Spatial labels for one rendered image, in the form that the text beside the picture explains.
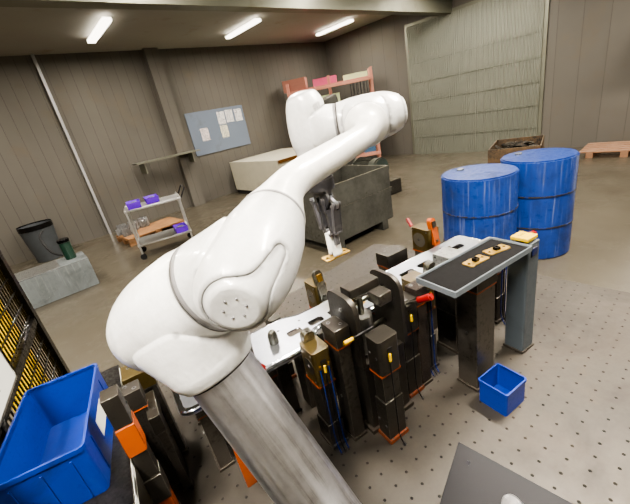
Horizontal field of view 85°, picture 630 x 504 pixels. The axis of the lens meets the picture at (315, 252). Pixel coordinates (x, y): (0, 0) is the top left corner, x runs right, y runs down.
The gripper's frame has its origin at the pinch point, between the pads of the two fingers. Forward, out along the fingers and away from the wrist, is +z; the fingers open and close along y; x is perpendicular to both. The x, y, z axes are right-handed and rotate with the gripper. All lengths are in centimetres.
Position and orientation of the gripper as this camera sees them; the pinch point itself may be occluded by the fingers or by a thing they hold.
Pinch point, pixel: (333, 243)
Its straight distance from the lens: 101.7
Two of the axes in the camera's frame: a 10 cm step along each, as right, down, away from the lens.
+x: -8.3, 3.9, -4.0
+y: -5.1, -2.5, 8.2
